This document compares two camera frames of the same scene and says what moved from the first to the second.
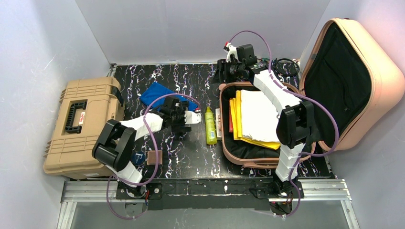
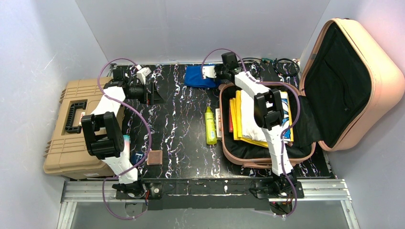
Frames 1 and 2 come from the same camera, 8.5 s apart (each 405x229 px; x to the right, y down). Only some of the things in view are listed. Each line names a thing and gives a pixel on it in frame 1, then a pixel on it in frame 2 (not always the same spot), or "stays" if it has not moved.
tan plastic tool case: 85,107 stays
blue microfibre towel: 156,90 -> 193,77
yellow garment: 236,104 stays
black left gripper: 182,116 -> 149,93
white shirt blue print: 260,117 stays
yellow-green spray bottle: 210,130 stays
